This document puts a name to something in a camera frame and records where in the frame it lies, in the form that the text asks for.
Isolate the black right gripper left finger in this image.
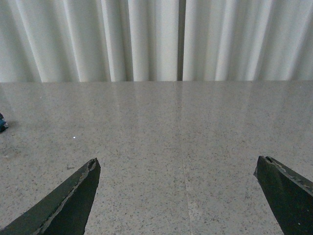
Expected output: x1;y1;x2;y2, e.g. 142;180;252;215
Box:
0;158;101;235

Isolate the white pleated curtain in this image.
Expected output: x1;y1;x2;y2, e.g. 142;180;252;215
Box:
0;0;313;82

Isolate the blue black button base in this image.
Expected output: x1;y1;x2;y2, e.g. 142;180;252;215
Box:
0;113;8;133

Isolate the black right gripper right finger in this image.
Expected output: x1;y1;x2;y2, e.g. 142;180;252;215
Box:
254;156;313;235

